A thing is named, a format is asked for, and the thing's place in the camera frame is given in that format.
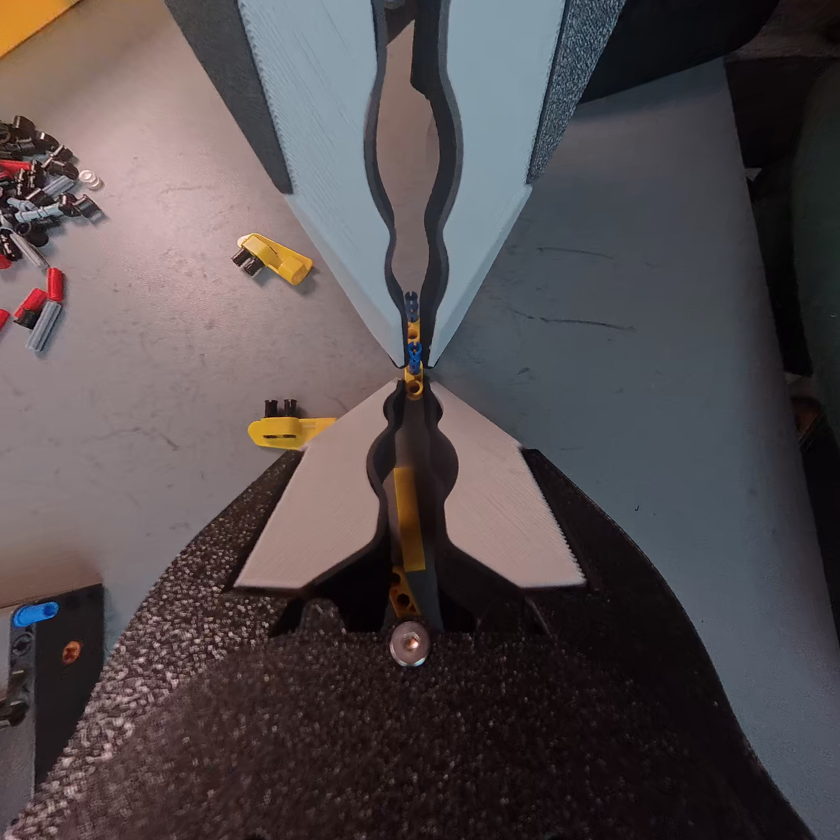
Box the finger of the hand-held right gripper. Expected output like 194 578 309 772
238 0 408 368
412 0 567 368

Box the black and yellow lego assembly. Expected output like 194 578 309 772
0 584 106 782

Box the yellow curved lego panel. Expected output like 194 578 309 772
231 233 314 284
248 416 337 450

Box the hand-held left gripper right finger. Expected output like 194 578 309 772
427 379 586 593

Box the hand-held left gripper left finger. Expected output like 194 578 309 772
234 379 404 593

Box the pile of small lego connectors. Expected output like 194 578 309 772
0 115 106 352

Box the yellow plastic bin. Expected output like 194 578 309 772
0 0 83 56

